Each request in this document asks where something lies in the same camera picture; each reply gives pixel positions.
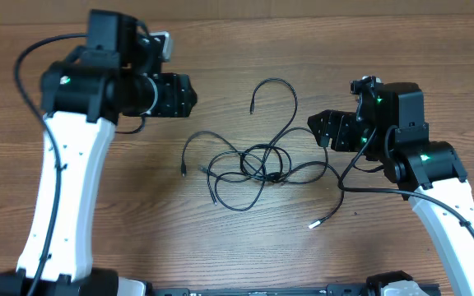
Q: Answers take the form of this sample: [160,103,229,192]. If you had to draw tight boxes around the black USB cable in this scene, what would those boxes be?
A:
[197,127,345,230]

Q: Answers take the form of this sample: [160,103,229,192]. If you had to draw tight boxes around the thin black braided cable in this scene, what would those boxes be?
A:
[180,77,299,206]

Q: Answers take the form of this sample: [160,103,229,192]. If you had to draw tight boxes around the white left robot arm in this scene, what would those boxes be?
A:
[0,10,198,295]

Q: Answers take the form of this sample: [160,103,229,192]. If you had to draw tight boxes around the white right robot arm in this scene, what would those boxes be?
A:
[307,76,474,295]

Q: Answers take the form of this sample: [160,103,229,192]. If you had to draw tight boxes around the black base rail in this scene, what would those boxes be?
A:
[117,269,442,296]

